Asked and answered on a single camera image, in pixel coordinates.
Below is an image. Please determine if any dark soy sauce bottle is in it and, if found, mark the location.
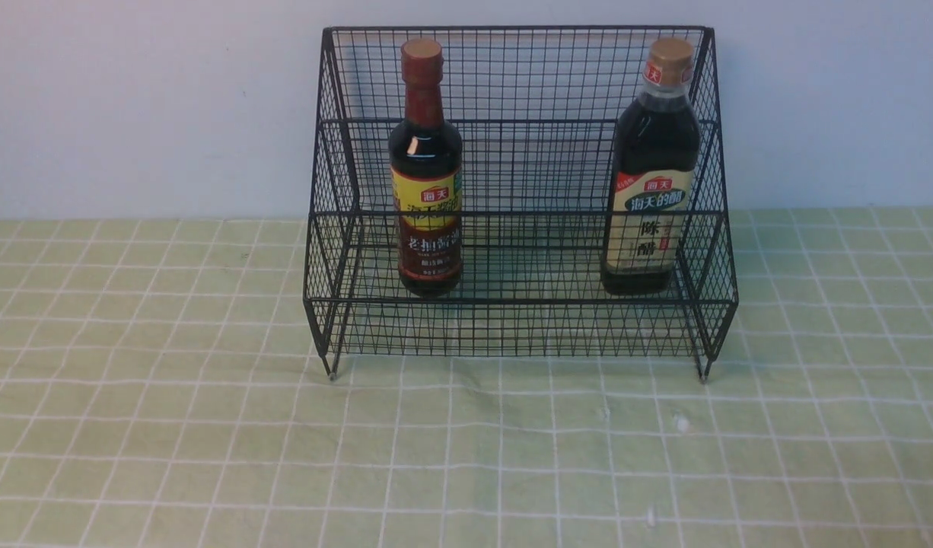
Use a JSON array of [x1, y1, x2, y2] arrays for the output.
[[389, 37, 463, 298]]

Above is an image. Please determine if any vinegar bottle with tan cap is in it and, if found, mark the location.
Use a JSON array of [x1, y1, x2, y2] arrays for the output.
[[600, 37, 701, 296]]

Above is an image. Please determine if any green checkered tablecloth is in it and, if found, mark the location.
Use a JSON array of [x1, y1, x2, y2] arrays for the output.
[[0, 209, 933, 547]]

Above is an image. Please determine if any black wire mesh rack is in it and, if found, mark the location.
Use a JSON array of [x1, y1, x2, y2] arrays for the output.
[[303, 24, 738, 382]]

